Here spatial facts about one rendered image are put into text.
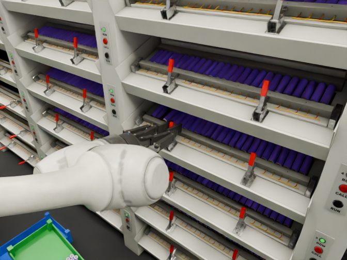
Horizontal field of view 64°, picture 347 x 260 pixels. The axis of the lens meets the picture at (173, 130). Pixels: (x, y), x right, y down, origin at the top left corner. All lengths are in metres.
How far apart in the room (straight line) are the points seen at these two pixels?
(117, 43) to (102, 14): 0.09
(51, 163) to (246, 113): 0.44
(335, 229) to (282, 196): 0.13
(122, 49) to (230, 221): 0.63
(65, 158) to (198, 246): 0.67
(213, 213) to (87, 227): 0.85
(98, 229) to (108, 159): 1.15
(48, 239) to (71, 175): 1.08
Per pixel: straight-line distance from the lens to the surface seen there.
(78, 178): 0.44
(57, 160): 0.58
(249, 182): 0.76
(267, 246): 0.90
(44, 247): 1.50
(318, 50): 0.58
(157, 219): 1.18
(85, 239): 1.56
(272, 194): 0.76
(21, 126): 1.98
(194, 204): 0.97
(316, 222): 0.74
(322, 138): 0.64
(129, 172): 0.44
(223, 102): 0.71
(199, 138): 0.85
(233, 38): 0.63
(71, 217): 1.69
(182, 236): 1.13
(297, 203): 0.76
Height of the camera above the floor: 1.19
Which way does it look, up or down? 31 degrees down
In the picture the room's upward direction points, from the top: straight up
